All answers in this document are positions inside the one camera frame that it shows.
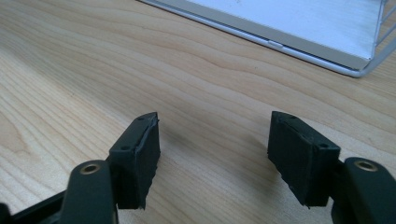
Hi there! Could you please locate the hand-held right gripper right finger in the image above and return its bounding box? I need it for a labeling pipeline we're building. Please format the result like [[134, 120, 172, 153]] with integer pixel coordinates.
[[267, 110, 342, 208]]

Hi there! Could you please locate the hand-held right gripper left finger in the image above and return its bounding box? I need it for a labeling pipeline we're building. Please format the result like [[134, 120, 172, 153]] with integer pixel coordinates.
[[107, 111, 162, 210]]

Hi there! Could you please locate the white wire rack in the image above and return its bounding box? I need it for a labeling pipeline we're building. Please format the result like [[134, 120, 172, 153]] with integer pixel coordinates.
[[138, 0, 396, 78]]

